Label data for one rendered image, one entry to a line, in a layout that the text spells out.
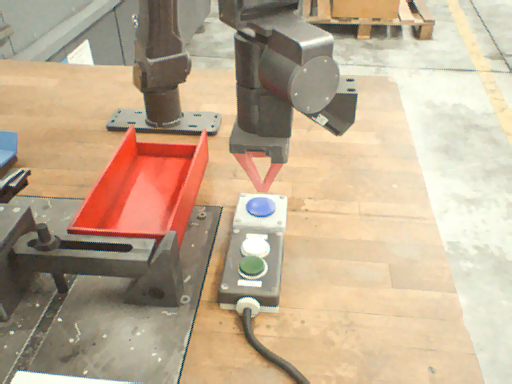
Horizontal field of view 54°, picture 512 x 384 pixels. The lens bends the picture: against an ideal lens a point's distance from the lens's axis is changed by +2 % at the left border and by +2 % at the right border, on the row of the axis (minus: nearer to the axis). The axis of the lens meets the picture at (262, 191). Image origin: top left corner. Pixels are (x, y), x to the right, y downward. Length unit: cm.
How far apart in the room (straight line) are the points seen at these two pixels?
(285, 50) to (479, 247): 174
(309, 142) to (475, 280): 125
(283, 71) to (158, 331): 30
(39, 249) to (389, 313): 39
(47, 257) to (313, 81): 33
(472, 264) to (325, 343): 153
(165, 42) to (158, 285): 39
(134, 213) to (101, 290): 14
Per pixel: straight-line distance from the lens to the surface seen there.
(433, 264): 66
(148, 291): 59
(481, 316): 188
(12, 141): 88
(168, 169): 80
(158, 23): 79
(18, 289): 64
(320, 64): 47
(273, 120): 55
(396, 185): 78
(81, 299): 63
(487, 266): 207
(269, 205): 66
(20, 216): 63
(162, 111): 88
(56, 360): 58
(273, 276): 57
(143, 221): 70
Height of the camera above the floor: 135
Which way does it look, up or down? 37 degrees down
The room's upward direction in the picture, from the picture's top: straight up
